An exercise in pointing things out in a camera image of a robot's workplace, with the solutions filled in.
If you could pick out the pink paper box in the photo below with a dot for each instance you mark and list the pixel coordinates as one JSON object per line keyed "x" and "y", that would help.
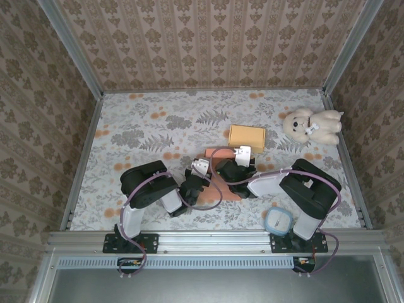
{"x": 225, "y": 192}

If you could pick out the yellow paper box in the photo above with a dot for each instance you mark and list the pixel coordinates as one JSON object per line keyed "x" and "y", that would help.
{"x": 246, "y": 137}

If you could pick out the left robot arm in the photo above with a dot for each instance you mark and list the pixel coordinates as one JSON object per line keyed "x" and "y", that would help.
{"x": 145, "y": 186}

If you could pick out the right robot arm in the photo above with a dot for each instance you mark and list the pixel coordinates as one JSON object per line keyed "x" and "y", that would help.
{"x": 315, "y": 192}

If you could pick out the white square blue-rimmed container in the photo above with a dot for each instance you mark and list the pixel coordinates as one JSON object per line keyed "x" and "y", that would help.
{"x": 277, "y": 221}

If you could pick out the floral patterned tablecloth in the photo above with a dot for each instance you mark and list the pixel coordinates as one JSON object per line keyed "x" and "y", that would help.
{"x": 205, "y": 107}

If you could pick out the cream plush dog toy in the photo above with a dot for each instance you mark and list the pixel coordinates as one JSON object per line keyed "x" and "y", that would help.
{"x": 318, "y": 126}

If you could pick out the small controller board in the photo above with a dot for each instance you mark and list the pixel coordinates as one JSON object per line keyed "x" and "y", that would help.
{"x": 304, "y": 262}
{"x": 129, "y": 263}

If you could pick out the grey metal panel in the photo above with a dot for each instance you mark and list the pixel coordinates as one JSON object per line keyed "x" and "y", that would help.
{"x": 205, "y": 287}

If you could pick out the aluminium table edge rail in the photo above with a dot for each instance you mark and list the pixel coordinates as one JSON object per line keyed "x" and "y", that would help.
{"x": 214, "y": 241}

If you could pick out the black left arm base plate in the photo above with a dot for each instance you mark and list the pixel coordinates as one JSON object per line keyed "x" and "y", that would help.
{"x": 150, "y": 243}

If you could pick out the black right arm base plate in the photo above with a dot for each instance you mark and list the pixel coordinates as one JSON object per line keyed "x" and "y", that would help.
{"x": 279, "y": 244}

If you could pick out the aluminium side rail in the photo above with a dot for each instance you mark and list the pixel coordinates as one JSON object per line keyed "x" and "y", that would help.
{"x": 347, "y": 158}
{"x": 80, "y": 164}

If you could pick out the aluminium frame post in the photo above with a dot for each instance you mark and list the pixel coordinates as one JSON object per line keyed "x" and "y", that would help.
{"x": 350, "y": 47}
{"x": 72, "y": 47}

